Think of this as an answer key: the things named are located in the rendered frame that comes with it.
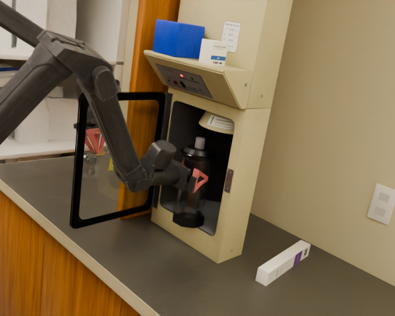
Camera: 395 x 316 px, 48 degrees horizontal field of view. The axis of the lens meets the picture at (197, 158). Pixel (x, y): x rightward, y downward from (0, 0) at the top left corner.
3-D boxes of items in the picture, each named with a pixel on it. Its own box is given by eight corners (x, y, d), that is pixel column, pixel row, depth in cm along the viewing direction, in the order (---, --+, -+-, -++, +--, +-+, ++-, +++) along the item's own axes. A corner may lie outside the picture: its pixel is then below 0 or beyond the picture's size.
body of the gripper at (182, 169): (168, 158, 132) (149, 158, 127) (192, 168, 126) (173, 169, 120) (163, 179, 133) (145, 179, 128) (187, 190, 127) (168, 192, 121)
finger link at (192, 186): (198, 162, 135) (176, 162, 128) (215, 170, 130) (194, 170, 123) (193, 184, 136) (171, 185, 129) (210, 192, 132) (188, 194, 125)
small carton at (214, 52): (213, 63, 122) (217, 40, 120) (224, 66, 118) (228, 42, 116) (198, 61, 119) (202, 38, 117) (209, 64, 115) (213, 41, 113)
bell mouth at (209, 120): (224, 118, 150) (227, 102, 148) (266, 133, 138) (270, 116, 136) (186, 121, 137) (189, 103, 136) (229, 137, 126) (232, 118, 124)
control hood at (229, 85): (168, 84, 140) (172, 52, 137) (247, 109, 119) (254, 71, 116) (138, 83, 132) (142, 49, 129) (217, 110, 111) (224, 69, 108)
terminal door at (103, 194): (150, 209, 150) (166, 91, 138) (70, 230, 128) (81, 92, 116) (149, 208, 150) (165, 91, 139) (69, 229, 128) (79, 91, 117)
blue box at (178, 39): (177, 53, 134) (182, 22, 132) (200, 59, 128) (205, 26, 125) (152, 51, 127) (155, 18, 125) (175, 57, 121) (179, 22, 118)
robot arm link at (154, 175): (133, 177, 122) (144, 190, 119) (143, 157, 120) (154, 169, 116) (152, 176, 127) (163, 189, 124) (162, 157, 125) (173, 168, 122)
